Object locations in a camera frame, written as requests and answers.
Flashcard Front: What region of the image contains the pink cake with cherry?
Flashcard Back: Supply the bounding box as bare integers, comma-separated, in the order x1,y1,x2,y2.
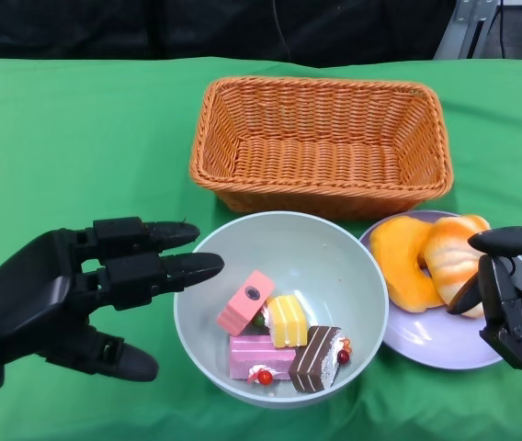
228,334,297,385

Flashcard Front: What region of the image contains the thin black hanging cable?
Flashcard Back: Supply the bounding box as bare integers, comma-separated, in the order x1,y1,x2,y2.
272,0,297,62

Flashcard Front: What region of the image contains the black cloth backdrop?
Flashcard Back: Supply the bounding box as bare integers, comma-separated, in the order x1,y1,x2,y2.
0,0,522,69

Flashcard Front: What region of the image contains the lilac plate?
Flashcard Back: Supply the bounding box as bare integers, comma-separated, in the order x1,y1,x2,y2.
357,209,522,370

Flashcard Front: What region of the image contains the green tablecloth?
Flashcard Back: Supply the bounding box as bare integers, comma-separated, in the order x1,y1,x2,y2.
0,54,522,441

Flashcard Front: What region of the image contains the striped croissant bread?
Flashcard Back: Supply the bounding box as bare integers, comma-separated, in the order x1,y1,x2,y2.
424,214,492,319

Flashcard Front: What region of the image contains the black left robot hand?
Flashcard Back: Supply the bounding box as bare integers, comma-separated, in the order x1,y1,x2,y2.
0,216,225,383

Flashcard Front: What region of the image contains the salmon cake with black dot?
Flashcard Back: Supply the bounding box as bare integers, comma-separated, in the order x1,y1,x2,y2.
217,269,276,335

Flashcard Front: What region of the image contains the orange wicker basket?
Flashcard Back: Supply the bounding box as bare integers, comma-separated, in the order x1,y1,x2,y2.
188,75,454,221

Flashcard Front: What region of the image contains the grey metal stand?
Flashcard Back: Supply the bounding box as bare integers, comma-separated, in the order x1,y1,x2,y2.
433,0,504,60

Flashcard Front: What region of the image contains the chocolate layered cake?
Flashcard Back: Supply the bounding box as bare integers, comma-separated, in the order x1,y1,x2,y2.
288,325,353,394

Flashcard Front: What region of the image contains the striped ring-shaped bread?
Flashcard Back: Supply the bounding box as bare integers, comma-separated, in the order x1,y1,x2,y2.
369,215,446,313

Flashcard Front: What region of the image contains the yellow layered cake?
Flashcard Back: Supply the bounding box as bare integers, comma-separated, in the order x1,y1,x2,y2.
266,295,310,349

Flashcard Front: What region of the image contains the pale green bowl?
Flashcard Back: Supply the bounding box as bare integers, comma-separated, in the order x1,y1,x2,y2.
173,210,390,410

